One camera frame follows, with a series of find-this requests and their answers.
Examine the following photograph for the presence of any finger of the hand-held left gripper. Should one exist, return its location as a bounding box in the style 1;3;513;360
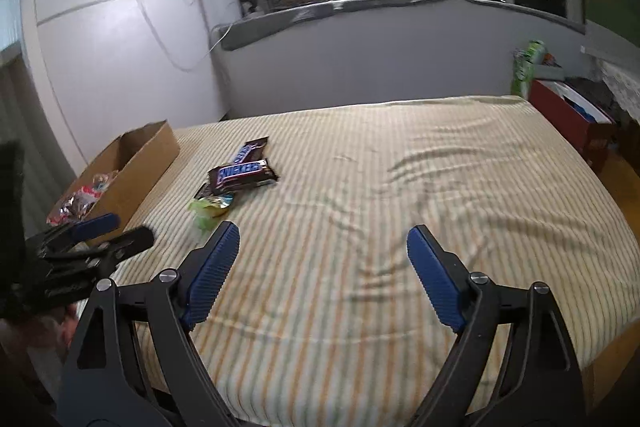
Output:
27;213;121;254
39;227;155;282

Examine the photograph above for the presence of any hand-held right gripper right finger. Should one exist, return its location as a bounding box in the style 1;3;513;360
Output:
406;223;586;427

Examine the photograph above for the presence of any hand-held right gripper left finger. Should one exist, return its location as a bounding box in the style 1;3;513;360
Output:
57;221;242;427

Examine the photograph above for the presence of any dark candy with red twists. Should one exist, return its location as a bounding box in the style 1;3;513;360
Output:
47;187;98;228

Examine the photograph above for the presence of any clear round candy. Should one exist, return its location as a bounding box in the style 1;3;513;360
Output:
91;172;120;194

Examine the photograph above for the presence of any light green candy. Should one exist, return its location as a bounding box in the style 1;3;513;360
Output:
187;198;221;232

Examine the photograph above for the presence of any shallow cardboard box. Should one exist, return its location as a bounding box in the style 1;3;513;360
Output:
47;121;181;233

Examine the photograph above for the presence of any round green candy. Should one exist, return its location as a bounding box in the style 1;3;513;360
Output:
207;191;236;214

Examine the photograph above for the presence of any long brown chocolate bar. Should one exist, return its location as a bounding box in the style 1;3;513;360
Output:
207;158;279;194

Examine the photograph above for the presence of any short brown chocolate bar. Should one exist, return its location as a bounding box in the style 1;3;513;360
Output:
232;136;271;168

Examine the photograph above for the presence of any person's left hand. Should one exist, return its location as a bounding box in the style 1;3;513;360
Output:
20;302;81;358

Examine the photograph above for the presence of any striped bed sheet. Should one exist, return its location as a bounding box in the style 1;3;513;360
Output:
85;94;632;427

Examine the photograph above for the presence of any white wardrobe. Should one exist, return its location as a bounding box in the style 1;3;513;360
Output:
20;0;236;178

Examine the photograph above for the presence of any red box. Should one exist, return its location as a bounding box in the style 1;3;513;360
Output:
528;78;618;172

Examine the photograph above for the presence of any green gift bag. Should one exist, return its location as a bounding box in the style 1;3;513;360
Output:
510;39;548;98

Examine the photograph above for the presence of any dark cloth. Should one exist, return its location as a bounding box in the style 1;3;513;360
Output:
565;77;616;118

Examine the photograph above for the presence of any grey windowsill cushion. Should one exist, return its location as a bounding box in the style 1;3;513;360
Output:
220;0;586;52

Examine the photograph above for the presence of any white lace cloth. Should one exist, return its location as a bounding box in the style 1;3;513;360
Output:
590;57;640;128

